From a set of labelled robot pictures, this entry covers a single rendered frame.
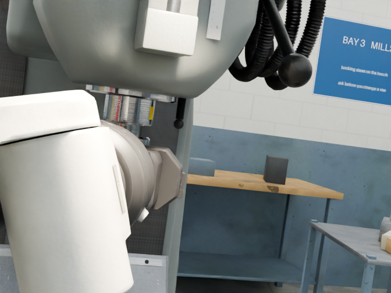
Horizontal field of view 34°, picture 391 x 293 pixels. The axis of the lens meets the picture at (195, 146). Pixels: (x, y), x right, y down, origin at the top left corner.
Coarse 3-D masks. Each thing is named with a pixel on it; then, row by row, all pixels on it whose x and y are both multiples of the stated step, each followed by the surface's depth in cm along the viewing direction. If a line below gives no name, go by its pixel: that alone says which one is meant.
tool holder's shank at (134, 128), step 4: (116, 124) 60; (120, 124) 59; (124, 124) 59; (128, 124) 59; (132, 124) 59; (136, 124) 59; (128, 128) 59; (132, 128) 60; (136, 128) 60; (132, 132) 60; (136, 132) 60
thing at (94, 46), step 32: (64, 0) 51; (96, 0) 50; (128, 0) 51; (224, 0) 53; (256, 0) 56; (64, 32) 52; (96, 32) 51; (128, 32) 51; (224, 32) 53; (64, 64) 56; (96, 64) 52; (128, 64) 51; (160, 64) 52; (192, 64) 53; (224, 64) 55; (192, 96) 57
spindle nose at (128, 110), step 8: (112, 96) 58; (120, 96) 58; (104, 104) 60; (112, 104) 58; (120, 104) 58; (128, 104) 58; (136, 104) 58; (144, 104) 59; (152, 104) 60; (104, 112) 59; (112, 112) 58; (120, 112) 58; (128, 112) 58; (136, 112) 58; (144, 112) 59; (112, 120) 58; (120, 120) 58; (128, 120) 58; (136, 120) 58; (144, 120) 59; (152, 120) 60
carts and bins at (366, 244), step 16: (320, 224) 320; (336, 224) 328; (384, 224) 291; (336, 240) 284; (352, 240) 286; (368, 240) 292; (384, 240) 272; (368, 256) 249; (384, 256) 257; (304, 272) 325; (368, 272) 249; (304, 288) 326; (368, 288) 249
